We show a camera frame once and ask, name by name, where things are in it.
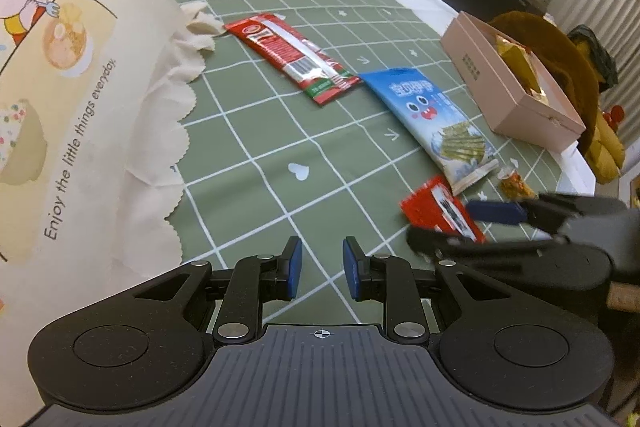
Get cream cartoon tote bag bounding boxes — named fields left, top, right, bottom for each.
left=1, top=0, right=221, bottom=426

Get small red snack packet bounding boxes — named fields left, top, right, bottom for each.
left=399, top=174, right=486, bottom=243

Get blue seaweed snack bag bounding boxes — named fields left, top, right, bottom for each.
left=360, top=68, right=499, bottom=195

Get green checkered tablecloth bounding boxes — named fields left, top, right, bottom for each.
left=170, top=0, right=570, bottom=324

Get brown fuzzy coat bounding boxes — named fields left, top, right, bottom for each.
left=489, top=11, right=599, bottom=156

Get pink cardboard box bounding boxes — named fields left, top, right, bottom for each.
left=440, top=12, right=586, bottom=153

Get long red snack packet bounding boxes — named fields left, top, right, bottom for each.
left=224, top=13, right=360, bottom=106

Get yellow snack packet in box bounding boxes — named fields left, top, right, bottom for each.
left=495, top=35, right=548, bottom=104

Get small orange snack packet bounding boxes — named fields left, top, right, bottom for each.
left=498, top=167, right=538, bottom=200

